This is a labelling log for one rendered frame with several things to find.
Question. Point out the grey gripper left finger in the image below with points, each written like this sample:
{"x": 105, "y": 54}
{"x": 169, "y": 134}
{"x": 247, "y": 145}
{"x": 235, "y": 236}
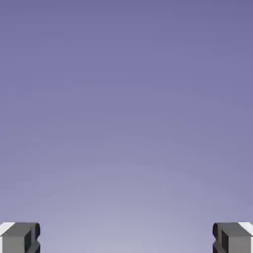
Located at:
{"x": 17, "y": 239}

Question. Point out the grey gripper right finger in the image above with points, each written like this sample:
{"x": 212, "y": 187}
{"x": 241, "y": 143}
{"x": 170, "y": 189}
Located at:
{"x": 235, "y": 239}

